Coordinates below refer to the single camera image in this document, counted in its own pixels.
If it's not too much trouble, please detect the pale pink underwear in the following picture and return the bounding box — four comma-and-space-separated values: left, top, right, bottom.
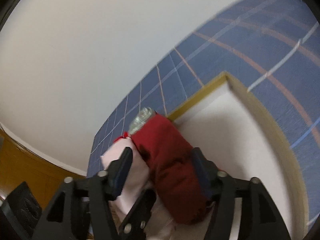
100, 135, 176, 240

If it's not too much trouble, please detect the dark red striped-band underwear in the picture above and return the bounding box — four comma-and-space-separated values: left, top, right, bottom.
128, 107, 210, 225

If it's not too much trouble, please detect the blue plaid tablecloth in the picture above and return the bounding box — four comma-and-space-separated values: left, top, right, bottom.
87, 0, 319, 226

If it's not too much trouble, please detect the wooden door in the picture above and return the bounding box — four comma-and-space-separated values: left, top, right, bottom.
0, 127, 85, 209

